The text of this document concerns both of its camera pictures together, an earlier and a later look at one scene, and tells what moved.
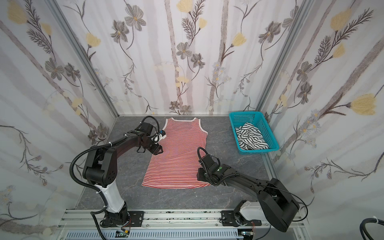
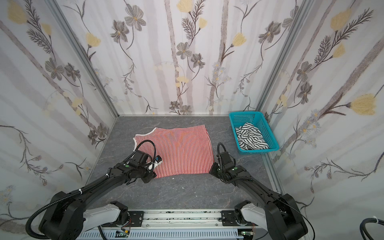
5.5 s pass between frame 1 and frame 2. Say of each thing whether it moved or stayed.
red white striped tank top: moved
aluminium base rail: stayed
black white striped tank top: stayed
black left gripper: moved
